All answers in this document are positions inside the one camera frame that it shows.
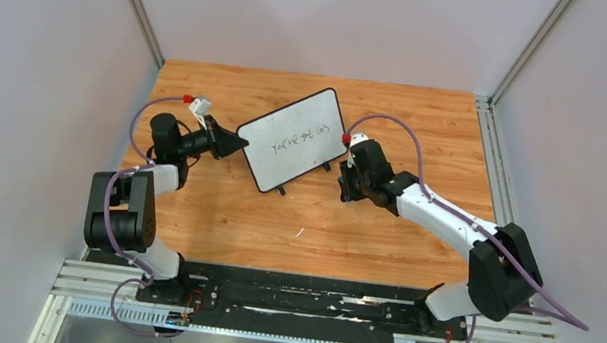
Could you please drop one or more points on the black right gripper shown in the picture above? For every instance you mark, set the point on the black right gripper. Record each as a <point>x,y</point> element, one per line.
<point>350,177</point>

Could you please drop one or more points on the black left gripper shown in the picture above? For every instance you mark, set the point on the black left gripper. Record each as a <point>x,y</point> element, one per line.
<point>214,137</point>

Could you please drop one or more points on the white whiteboard with black frame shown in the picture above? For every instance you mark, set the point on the white whiteboard with black frame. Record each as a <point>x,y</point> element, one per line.
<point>294,139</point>

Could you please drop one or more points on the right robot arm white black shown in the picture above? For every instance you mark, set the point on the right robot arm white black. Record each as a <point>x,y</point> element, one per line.
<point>502,270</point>

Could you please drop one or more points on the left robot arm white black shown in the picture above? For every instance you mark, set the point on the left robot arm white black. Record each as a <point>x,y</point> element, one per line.
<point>121,213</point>

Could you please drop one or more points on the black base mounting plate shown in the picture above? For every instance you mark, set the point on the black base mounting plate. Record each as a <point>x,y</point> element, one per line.
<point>300,306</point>

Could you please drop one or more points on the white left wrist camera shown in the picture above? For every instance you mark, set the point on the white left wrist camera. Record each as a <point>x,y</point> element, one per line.
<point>199,107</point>

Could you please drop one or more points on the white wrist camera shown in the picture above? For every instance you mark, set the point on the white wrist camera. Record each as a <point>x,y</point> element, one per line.
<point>199,107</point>
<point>356,138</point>

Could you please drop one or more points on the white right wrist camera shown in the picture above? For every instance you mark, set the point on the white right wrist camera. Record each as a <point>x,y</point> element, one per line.
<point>356,138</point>

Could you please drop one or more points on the right aluminium table rail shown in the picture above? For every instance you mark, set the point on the right aluminium table rail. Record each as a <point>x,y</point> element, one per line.
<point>494,157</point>

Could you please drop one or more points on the aluminium front rail frame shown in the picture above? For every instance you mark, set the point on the aluminium front rail frame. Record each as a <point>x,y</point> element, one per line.
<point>108,292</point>

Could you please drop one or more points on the right aluminium corner post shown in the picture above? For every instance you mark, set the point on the right aluminium corner post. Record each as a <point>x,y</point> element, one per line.
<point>540,35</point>

